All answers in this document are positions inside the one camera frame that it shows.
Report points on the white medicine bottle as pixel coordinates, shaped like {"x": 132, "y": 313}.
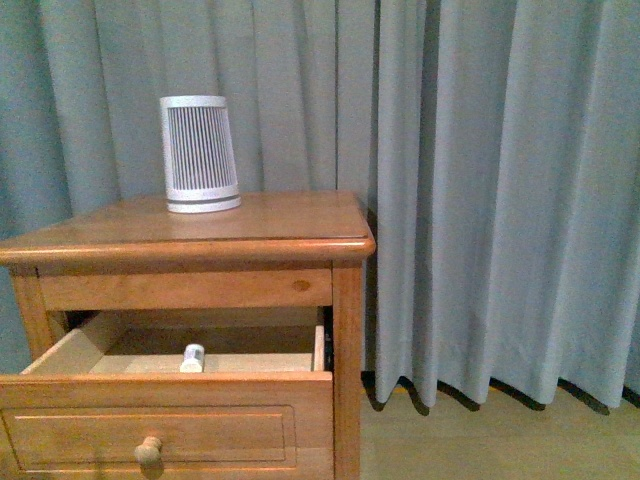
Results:
{"x": 193, "y": 359}

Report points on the wooden drawer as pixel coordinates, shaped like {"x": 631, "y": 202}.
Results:
{"x": 107, "y": 401}

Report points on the white cylindrical air purifier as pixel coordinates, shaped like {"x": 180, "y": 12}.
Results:
{"x": 199, "y": 162}

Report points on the grey curtain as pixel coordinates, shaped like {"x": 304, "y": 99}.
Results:
{"x": 494, "y": 144}

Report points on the wooden nightstand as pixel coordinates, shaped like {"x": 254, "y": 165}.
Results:
{"x": 276, "y": 252}

